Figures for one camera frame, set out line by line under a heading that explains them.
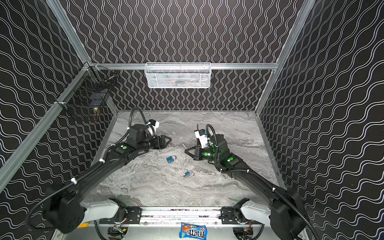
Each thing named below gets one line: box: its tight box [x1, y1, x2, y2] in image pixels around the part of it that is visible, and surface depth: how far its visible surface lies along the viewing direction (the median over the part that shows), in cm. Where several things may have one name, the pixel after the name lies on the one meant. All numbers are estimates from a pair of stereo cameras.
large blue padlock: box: [166, 155, 177, 164], surface depth 95 cm
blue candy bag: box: [179, 222, 208, 240], surface depth 70 cm
